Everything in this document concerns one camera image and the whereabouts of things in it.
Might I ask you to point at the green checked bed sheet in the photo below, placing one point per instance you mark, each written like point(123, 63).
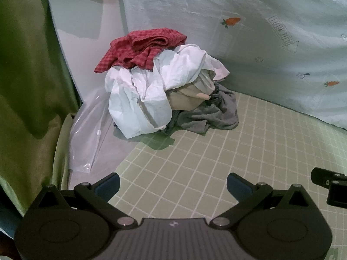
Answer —
point(189, 168)

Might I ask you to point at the green curtain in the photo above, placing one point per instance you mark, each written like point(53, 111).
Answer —
point(27, 73)

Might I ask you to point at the beige garment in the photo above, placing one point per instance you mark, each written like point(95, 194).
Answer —
point(184, 97)

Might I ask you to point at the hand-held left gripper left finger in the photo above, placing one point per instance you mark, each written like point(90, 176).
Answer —
point(109, 188)

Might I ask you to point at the clear plastic bag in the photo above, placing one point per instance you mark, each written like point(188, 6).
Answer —
point(86, 140)

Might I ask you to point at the white shirt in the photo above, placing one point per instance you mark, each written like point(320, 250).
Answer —
point(127, 108)

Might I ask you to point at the grey garment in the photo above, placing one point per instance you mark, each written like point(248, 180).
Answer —
point(211, 116)

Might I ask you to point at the red checked cloth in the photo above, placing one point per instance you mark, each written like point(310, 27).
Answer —
point(146, 36)

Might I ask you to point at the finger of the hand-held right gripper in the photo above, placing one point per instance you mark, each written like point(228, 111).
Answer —
point(321, 177)

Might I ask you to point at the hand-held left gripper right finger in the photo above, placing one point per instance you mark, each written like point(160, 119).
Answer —
point(236, 186)

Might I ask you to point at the light blue printed quilt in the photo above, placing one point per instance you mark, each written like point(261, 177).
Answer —
point(217, 0)

